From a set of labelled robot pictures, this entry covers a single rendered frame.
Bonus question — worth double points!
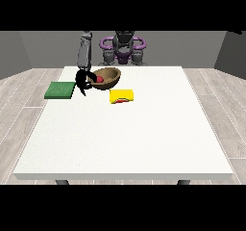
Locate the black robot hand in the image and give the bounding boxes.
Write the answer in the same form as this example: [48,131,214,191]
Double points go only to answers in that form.
[74,68,98,97]

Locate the brown wooden bowl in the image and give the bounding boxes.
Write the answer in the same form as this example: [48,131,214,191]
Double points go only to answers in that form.
[89,66,122,91]

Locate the green square pad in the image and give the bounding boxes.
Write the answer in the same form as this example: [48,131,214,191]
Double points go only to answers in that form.
[43,81,77,100]

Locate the yellow cup with melon print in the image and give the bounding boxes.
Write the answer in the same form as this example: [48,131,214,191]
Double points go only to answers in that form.
[109,89,135,105]

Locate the grey robot trunk purple rings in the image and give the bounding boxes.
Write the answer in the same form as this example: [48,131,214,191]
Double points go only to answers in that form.
[97,31,149,66]

